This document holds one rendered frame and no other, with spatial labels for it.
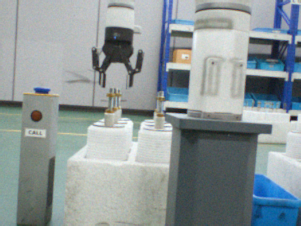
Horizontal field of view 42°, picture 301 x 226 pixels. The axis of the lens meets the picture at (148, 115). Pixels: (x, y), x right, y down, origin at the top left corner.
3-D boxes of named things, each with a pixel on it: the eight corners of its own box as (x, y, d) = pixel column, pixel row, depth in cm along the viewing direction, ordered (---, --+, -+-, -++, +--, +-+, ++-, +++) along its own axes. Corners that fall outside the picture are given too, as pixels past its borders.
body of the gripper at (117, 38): (99, 23, 100) (97, 60, 100) (132, 24, 98) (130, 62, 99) (107, 28, 107) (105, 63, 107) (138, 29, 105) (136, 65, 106)
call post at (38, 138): (44, 226, 94) (52, 96, 92) (15, 224, 94) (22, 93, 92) (52, 217, 101) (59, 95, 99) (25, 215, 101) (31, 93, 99)
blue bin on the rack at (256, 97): (243, 105, 614) (244, 92, 613) (266, 107, 620) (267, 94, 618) (256, 107, 565) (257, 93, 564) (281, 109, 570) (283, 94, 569)
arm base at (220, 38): (250, 121, 62) (259, 12, 62) (193, 118, 61) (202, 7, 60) (231, 118, 72) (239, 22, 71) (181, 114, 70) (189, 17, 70)
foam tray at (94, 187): (240, 254, 86) (247, 172, 85) (62, 241, 86) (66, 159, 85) (212, 204, 125) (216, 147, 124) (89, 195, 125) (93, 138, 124)
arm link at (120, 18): (142, 34, 109) (143, 12, 109) (133, 27, 98) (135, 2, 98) (110, 33, 111) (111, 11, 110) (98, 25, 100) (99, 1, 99)
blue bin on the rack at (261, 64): (246, 71, 611) (248, 58, 610) (270, 73, 616) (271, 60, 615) (260, 70, 562) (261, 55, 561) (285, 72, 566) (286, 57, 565)
